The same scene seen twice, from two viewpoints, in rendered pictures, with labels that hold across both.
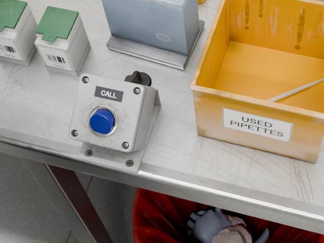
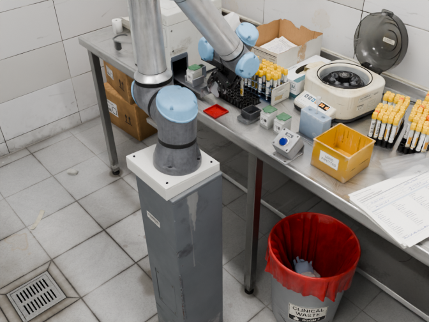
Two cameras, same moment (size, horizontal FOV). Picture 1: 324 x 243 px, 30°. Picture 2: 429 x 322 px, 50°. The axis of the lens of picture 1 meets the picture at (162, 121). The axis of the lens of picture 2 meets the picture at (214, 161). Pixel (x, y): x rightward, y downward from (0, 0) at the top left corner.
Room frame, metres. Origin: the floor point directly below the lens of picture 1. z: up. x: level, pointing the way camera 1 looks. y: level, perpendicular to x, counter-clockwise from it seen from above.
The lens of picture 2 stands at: (-0.87, -0.17, 1.80)
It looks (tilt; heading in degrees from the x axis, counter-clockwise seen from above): 39 degrees down; 21
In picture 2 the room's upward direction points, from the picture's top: 1 degrees counter-clockwise
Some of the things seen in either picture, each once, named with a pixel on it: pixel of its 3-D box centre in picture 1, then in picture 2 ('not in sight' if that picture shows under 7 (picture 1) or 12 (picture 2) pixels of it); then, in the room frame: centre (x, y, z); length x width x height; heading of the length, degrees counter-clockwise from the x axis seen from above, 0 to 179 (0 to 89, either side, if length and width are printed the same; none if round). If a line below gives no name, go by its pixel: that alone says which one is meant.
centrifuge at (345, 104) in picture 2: not in sight; (338, 91); (0.70, -0.06, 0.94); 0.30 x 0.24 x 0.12; 143
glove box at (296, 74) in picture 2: not in sight; (308, 73); (0.82, 0.08, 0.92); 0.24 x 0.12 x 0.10; 152
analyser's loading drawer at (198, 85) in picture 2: not in sight; (190, 79); (0.62, 0.51, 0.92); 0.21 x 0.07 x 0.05; 62
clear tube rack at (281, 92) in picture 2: not in sight; (261, 84); (0.70, 0.24, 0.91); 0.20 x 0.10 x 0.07; 62
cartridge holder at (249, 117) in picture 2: not in sight; (251, 114); (0.50, 0.22, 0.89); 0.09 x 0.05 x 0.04; 150
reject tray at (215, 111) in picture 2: not in sight; (216, 111); (0.50, 0.36, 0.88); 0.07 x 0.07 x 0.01; 62
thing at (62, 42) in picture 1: (62, 41); (282, 124); (0.45, 0.09, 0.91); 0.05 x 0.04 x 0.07; 152
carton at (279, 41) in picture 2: not in sight; (277, 50); (0.92, 0.24, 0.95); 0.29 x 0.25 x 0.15; 152
